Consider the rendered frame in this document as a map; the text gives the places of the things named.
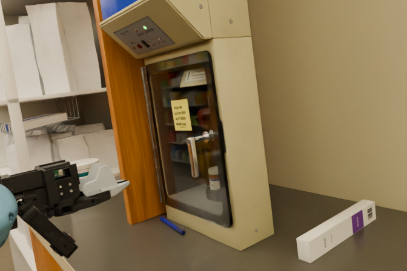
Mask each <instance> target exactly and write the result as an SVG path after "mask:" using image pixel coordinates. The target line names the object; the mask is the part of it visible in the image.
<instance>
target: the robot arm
mask: <svg viewBox="0 0 407 271"><path fill-rule="evenodd" d="M129 184H130V181H126V180H118V181H116V179H115V177H114V175H113V173H112V171H111V168H110V167H109V166H107V165H103V166H102V165H101V164H100V163H94V164H92V165H91V167H90V170H89V173H88V175H87V176H86V177H85V178H82V179H79V174H78V170H77V166H76V163H75V164H72V165H71V164H70V162H66V161H65V160H60V161H57V162H52V163H47V164H44V165H39V166H35V169H34V170H31V171H26V172H21V173H18V174H13V175H8V174H5V175H0V248H1V247H2V246H3V245H4V243H5V242H6V241H7V238H8V236H9V233H10V231H11V230H13V229H17V228H18V221H17V215H18V216H19V217H20V218H21V219H22V220H23V221H25V222H26V223H27V224H28V225H29V226H31V227H32V228H33V229H34V230H35V231H37V233H38V234H40V235H41V236H42V237H43V238H44V239H45V240H47V241H48V242H49V243H50V244H51V245H50V247H51V248H52V249H53V251H54V253H57V254H58V255H60V256H61V257H62V256H65V257H66V258H67V259H68V258H69V257H70V256H71V255H72V254H73V253H74V252H75V250H76V249H77V248H78V246H77V245H76V244H75V240H74V239H72V236H71V235H70V234H67V233H66V232H64V231H63V232H61V231H60V230H59V229H58V228H57V227H56V226H55V225H54V224H53V223H52V222H51V221H49V220H48V219H49V218H51V217H52V216H54V217H60V216H64V215H68V214H72V213H75V212H77V211H79V210H81V209H86V208H89V207H92V206H95V205H97V204H100V203H102V202H105V201H107V200H109V199H110V198H112V197H114V196H116V195H117V194H119V193H121V192H122V191H123V190H124V189H125V188H126V187H127V186H128V185H129ZM19 199H22V201H18V200H19ZM17 201H18V203H17Z"/></svg>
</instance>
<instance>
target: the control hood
mask: <svg viewBox="0 0 407 271"><path fill-rule="evenodd" d="M147 16H148V17H149V18H150V19H151V20H152V21H153V22H154V23H155V24H156V25H157V26H158V27H159V28H160V29H161V30H162V31H163V32H164V33H165V34H166V35H167V36H168V37H169V38H170V39H171V40H172V41H173V42H174V43H175V44H173V45H169V46H167V47H163V48H160V49H157V50H153V51H150V52H147V53H144V54H140V55H137V54H136V53H135V52H134V51H133V50H132V49H130V48H129V47H128V46H127V45H126V44H124V43H123V42H122V41H121V40H120V39H119V38H118V37H117V36H116V35H115V34H113V33H114V32H115V31H118V30H120V29H122V28H124V27H126V26H128V25H130V24H132V23H134V22H136V21H138V20H140V19H142V18H145V17H147ZM99 26H100V28H101V29H103V31H105V32H106V33H107V34H108V35H109V36H111V37H112V38H113V39H114V40H115V41H116V42H117V43H118V44H119V45H121V46H122V47H123V48H124V49H125V50H127V51H128V52H129V53H130V54H131V55H132V56H133V57H134V58H136V59H143V58H146V57H150V56H154V55H157V54H161V53H164V52H167V51H171V50H175V49H177V48H181V47H185V46H188V45H191V44H195V43H198V42H202V41H206V40H209V39H211V38H212V33H211V24H210V15H209V9H208V0H137V1H136V2H134V3H132V4H131V5H129V6H128V7H125V8H124V9H122V10H121V11H119V12H117V13H115V14H114V15H112V16H110V17H109V18H107V19H105V20H104V21H102V22H100V24H99Z"/></svg>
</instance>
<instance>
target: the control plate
mask: <svg viewBox="0 0 407 271"><path fill-rule="evenodd" d="M143 26H146V27H147V29H144V27H143ZM135 30H138V31H139V32H138V33H137V32H136V31H135ZM113 34H115V35H116V36H117V37H118V38H119V39H120V40H121V41H122V42H123V43H124V44H126V45H127V46H128V47H129V48H130V49H132V50H133V51H134V52H135V53H136V54H137V55H140V54H144V53H147V52H150V51H153V50H157V49H160V48H163V47H167V46H169V45H173V44H175V43H174V42H173V41H172V40H171V39H170V38H169V37H168V36H167V35H166V34H165V33H164V32H163V31H162V30H161V29H160V28H159V27H158V26H157V25H156V24H155V23H154V22H153V21H152V20H151V19H150V18H149V17H148V16H147V17H145V18H142V19H140V20H138V21H136V22H134V23H132V24H130V25H128V26H126V27H124V28H122V29H120V30H118V31H115V32H114V33H113ZM159 37H161V38H162V39H160V40H159ZM153 38H155V39H156V40H157V41H155V42H154V40H153ZM142 40H144V41H145V42H146V43H147V44H148V45H149V46H150V47H148V48H147V47H146V46H145V45H144V44H143V43H142V42H141V41H142ZM148 40H150V41H152V43H150V44H149V41H148ZM137 44H139V45H141V46H142V48H138V47H137ZM133 47H136V50H135V49H134V48H133Z"/></svg>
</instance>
